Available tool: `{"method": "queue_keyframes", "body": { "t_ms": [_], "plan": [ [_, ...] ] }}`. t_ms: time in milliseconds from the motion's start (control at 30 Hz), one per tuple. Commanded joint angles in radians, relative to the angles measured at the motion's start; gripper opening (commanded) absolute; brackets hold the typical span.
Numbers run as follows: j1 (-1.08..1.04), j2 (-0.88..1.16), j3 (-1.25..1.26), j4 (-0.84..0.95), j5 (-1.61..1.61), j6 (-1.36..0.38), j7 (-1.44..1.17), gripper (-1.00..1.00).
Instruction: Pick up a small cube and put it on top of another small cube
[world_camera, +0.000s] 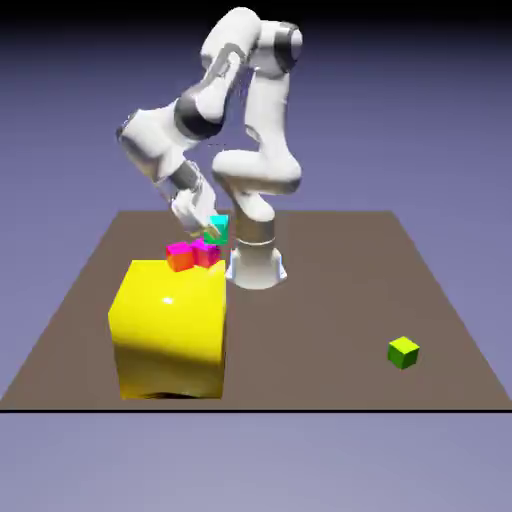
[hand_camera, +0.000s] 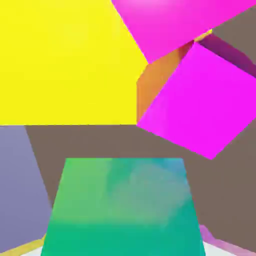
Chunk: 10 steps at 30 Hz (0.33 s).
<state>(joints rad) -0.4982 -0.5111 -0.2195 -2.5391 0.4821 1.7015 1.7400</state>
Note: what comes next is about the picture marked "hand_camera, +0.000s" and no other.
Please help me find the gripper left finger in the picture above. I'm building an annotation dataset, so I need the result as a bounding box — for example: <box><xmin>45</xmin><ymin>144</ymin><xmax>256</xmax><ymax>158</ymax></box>
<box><xmin>0</xmin><ymin>236</ymin><xmax>47</xmax><ymax>256</ymax></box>

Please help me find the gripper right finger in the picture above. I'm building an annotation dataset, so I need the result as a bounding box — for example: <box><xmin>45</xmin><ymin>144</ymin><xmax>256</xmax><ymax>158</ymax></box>
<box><xmin>199</xmin><ymin>224</ymin><xmax>256</xmax><ymax>256</ymax></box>

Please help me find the small green cube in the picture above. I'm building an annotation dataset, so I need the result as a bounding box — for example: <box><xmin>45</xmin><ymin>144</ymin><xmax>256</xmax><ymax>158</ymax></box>
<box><xmin>39</xmin><ymin>157</ymin><xmax>207</xmax><ymax>256</ymax></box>

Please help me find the small magenta cube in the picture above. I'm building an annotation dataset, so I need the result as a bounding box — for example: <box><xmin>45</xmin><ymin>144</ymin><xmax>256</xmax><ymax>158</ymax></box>
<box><xmin>136</xmin><ymin>40</ymin><xmax>256</xmax><ymax>161</ymax></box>

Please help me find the large yellow box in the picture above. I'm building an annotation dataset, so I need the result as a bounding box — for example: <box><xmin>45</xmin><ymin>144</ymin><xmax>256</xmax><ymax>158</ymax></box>
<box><xmin>0</xmin><ymin>0</ymin><xmax>213</xmax><ymax>126</ymax></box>

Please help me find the large magenta box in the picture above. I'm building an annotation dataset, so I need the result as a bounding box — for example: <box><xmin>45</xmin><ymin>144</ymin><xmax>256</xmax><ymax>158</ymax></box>
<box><xmin>110</xmin><ymin>0</ymin><xmax>256</xmax><ymax>65</ymax></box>

